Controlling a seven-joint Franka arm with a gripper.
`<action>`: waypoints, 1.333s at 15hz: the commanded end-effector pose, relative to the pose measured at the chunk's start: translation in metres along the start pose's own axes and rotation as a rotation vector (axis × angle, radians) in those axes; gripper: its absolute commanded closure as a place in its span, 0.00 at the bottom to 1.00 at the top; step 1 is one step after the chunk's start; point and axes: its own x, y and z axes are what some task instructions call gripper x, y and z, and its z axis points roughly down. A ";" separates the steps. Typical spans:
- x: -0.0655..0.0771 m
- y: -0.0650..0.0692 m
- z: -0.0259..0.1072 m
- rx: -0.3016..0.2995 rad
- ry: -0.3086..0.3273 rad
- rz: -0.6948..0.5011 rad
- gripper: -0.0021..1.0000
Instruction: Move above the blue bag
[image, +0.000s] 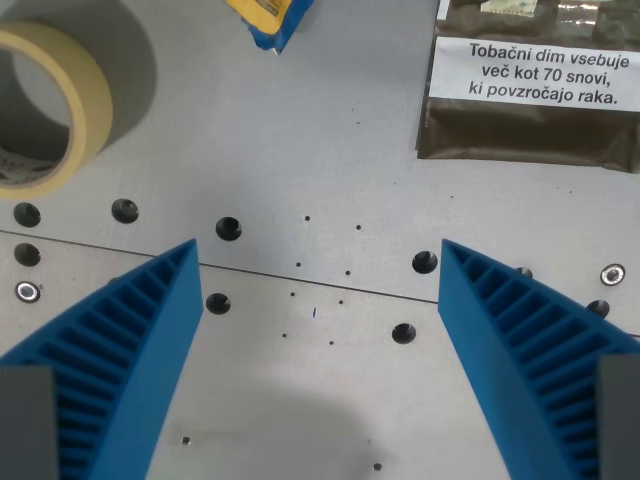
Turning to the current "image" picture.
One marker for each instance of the blue and yellow bag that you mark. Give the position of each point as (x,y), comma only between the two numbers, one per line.
(272,20)

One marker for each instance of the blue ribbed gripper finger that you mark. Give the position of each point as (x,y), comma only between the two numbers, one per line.
(500,340)
(145,340)

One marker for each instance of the yellow masking tape roll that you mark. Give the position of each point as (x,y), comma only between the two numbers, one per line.
(80,107)

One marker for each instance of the brown tobacco pouch with warning label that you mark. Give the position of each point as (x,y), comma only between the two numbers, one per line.
(530,125)

